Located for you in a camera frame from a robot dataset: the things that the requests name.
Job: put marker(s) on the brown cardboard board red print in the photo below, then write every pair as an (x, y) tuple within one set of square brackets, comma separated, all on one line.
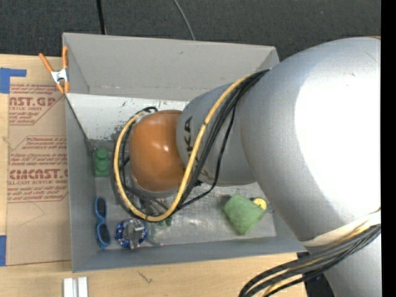
[(37, 227)]

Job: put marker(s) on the clear glass thing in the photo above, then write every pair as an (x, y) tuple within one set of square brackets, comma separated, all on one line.
[(167, 235)]

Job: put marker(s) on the green toy building block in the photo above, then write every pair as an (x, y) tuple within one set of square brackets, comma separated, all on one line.
[(101, 163)]

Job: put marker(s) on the yellow round toy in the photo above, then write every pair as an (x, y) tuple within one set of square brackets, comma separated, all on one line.
[(260, 203)]

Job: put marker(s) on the blue sunglasses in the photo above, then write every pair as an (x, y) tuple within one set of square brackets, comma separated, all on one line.
[(102, 224)]

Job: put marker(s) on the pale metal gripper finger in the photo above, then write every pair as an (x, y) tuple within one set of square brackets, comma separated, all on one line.
[(140, 227), (132, 240)]

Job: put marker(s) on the grey metal bin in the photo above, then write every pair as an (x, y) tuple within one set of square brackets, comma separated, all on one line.
[(154, 60)]

